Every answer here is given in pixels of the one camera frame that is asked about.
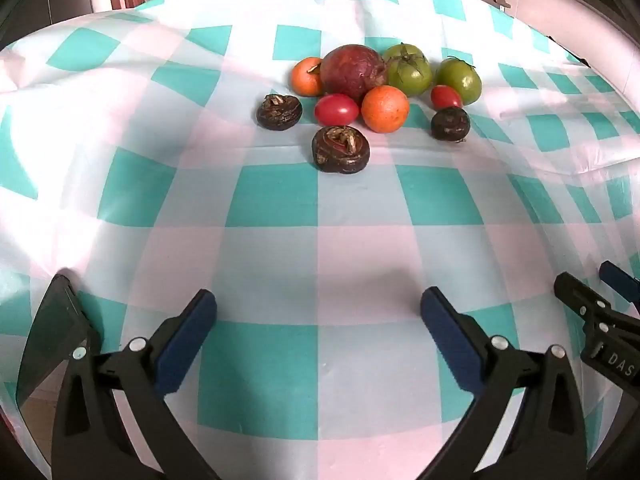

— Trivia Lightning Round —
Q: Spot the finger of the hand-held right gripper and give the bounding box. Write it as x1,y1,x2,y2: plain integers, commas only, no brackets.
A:
554,271,640,393
599,260,640,316

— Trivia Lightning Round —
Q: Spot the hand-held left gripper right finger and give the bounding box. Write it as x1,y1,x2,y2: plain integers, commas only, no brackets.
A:
421,287,587,480

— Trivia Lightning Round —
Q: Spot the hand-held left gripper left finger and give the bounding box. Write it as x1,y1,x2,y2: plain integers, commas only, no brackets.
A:
51,289,223,480

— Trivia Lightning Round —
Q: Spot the dark water chestnut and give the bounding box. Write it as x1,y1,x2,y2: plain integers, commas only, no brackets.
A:
431,107,471,142
311,126,371,174
256,93,303,132

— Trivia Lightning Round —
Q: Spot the round orange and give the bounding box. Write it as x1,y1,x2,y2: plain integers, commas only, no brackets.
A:
361,85,411,134

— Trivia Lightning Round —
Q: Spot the red cherry tomato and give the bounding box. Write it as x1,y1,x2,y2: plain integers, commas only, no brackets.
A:
314,93,361,127
430,85,464,110

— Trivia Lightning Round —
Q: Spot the smooth green tomato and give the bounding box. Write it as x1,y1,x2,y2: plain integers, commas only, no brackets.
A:
436,57,483,106

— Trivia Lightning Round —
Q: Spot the teal white checked tablecloth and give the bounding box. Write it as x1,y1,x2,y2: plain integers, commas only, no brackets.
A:
0,0,640,480

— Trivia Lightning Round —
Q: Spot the ribbed green tomato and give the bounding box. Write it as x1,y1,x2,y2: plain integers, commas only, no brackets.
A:
382,43,433,97

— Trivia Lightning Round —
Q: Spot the dark purple passion fruit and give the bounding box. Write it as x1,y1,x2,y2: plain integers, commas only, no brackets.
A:
320,44,389,103

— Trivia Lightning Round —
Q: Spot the small orange tangerine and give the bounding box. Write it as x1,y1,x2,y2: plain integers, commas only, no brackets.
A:
291,57,326,97

